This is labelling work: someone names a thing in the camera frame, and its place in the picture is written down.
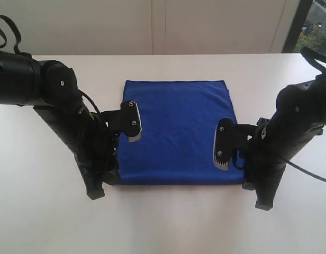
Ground green tree outside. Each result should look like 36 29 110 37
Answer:
294 24 324 52

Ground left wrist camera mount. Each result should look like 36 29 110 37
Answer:
98 101 142 142

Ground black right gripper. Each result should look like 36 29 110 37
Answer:
241 117 324 211

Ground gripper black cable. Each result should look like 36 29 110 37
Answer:
0 15 31 58
283 47 326 186

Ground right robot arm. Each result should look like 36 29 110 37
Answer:
244 77 326 211

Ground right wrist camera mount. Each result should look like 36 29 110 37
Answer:
213 118 257 171

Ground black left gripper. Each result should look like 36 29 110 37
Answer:
33 106 121 200

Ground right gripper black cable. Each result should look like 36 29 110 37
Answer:
283 47 326 186

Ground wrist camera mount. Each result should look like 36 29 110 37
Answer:
98 101 142 142
213 118 257 171

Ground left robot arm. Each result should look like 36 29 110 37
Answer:
0 51 120 200

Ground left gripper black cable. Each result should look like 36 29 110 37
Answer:
0 15 31 58

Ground black window frame post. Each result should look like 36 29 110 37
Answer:
282 0 313 53

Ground blue towel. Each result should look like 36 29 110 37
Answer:
117 80 243 185

